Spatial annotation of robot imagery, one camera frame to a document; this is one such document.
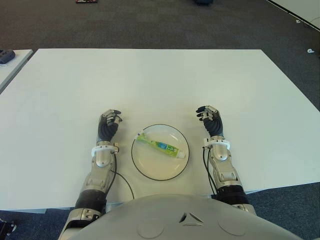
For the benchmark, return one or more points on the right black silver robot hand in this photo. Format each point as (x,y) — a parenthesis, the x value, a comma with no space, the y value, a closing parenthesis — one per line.
(213,123)

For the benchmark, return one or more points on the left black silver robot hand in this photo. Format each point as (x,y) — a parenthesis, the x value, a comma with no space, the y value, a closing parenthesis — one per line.
(107,127)

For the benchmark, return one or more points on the green toothpaste tube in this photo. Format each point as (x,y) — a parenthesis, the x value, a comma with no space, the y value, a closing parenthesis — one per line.
(160,145)

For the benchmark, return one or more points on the white plate with black rim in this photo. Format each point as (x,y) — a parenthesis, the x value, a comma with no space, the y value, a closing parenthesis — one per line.
(155,167)

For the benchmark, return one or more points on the grey robot torso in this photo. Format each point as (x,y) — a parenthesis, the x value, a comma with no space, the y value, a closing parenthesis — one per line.
(180,220)

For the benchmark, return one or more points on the white side table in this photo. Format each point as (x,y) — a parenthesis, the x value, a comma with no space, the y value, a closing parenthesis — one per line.
(15,67)

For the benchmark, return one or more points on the black handheld controller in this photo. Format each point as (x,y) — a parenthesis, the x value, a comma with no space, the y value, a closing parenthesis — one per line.
(6,56)

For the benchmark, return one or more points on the colourful flat floor object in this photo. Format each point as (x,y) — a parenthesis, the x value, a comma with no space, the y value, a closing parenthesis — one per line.
(86,1)

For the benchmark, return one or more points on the black floor device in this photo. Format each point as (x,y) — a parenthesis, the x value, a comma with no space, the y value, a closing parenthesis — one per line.
(6,227)

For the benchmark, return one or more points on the white background table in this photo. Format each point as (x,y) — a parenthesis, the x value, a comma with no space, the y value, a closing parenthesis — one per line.
(300,10)

